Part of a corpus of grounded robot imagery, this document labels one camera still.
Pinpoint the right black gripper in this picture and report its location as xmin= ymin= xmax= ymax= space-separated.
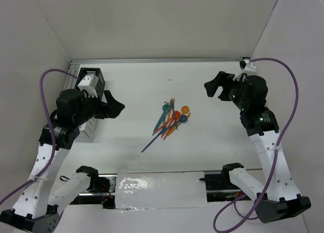
xmin=204 ymin=70 xmax=249 ymax=110

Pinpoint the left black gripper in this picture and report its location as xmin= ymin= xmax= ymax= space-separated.
xmin=73 ymin=90 xmax=125 ymax=126

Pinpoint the yellow fork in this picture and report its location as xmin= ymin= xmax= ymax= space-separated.
xmin=164 ymin=112 xmax=191 ymax=139

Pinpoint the yellow spoon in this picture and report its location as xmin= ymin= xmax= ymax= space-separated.
xmin=180 ymin=106 xmax=190 ymax=117

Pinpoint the teal spoon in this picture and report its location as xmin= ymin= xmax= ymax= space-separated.
xmin=153 ymin=103 xmax=170 ymax=132

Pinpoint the blue fork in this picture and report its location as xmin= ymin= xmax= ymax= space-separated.
xmin=169 ymin=97 xmax=178 ymax=129

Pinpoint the orange fork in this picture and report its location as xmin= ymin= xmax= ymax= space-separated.
xmin=160 ymin=110 xmax=181 ymax=138

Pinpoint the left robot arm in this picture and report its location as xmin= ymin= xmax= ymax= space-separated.
xmin=1 ymin=89 xmax=125 ymax=232

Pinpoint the black utensil caddy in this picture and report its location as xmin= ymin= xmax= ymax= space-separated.
xmin=74 ymin=68 xmax=105 ymax=98

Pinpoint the white utensil caddy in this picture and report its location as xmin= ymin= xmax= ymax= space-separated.
xmin=77 ymin=118 xmax=97 ymax=142

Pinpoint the blue spoon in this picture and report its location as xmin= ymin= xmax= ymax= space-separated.
xmin=172 ymin=114 xmax=188 ymax=129

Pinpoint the teal knife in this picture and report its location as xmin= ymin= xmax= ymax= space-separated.
xmin=153 ymin=108 xmax=166 ymax=134

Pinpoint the blue knife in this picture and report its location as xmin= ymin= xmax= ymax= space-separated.
xmin=141 ymin=128 xmax=169 ymax=153

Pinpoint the white taped paper sheet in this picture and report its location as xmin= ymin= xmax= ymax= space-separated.
xmin=115 ymin=172 xmax=208 ymax=209

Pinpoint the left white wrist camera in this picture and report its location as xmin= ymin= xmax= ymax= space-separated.
xmin=77 ymin=74 xmax=99 ymax=97

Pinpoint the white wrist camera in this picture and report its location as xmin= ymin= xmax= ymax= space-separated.
xmin=77 ymin=74 xmax=99 ymax=97
xmin=233 ymin=58 xmax=257 ymax=81

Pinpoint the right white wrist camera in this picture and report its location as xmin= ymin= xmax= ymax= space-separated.
xmin=233 ymin=58 xmax=257 ymax=81

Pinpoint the aluminium frame rail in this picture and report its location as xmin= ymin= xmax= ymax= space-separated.
xmin=70 ymin=57 xmax=244 ymax=65

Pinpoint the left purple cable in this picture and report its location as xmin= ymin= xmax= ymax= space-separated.
xmin=0 ymin=68 xmax=80 ymax=206

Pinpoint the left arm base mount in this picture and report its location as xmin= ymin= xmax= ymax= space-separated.
xmin=70 ymin=174 xmax=117 ymax=209

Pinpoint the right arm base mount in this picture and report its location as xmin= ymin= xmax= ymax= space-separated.
xmin=199 ymin=172 xmax=242 ymax=203

